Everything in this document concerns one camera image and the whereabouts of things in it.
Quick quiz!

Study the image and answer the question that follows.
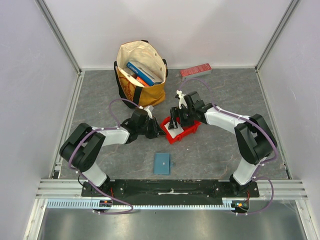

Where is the red rectangular carton box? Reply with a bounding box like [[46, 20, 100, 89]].
[[180, 63, 212, 81]]

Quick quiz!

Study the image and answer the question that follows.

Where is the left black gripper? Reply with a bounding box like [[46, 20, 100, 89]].
[[137, 116, 167, 139]]

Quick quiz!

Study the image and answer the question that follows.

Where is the grey slotted cable duct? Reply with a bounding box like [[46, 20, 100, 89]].
[[46, 199, 238, 211]]

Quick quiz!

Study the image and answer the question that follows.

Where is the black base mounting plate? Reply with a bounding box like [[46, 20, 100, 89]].
[[81, 179, 260, 199]]

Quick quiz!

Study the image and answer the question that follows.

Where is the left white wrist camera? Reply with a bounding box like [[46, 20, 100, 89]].
[[143, 105, 154, 119]]

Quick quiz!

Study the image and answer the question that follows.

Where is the red plastic bin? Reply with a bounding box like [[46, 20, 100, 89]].
[[160, 116, 202, 145]]

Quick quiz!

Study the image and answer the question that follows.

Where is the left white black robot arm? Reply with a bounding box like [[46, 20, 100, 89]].
[[59, 108, 166, 197]]

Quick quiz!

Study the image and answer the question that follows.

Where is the yellow canvas tote bag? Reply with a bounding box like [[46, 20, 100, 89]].
[[113, 40, 168, 108]]

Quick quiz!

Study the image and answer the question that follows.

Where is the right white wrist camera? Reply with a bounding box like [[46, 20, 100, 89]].
[[175, 89, 188, 109]]

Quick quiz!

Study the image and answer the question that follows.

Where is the orange book in bag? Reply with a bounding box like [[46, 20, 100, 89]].
[[136, 76, 149, 87]]

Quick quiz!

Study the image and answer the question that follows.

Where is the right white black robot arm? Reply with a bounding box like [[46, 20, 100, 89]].
[[163, 90, 277, 197]]

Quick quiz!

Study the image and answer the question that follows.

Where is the blue book in bag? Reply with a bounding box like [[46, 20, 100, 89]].
[[126, 61, 158, 86]]

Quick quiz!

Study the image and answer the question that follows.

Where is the blue leather card holder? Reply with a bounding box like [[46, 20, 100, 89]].
[[153, 153, 173, 176]]

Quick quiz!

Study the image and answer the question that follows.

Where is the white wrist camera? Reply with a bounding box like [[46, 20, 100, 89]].
[[175, 89, 188, 109], [143, 105, 154, 119]]

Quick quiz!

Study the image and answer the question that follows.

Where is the white cards stack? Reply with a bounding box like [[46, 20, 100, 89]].
[[164, 122, 184, 139]]

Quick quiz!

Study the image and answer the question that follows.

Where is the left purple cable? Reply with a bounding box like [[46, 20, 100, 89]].
[[68, 98, 141, 216]]

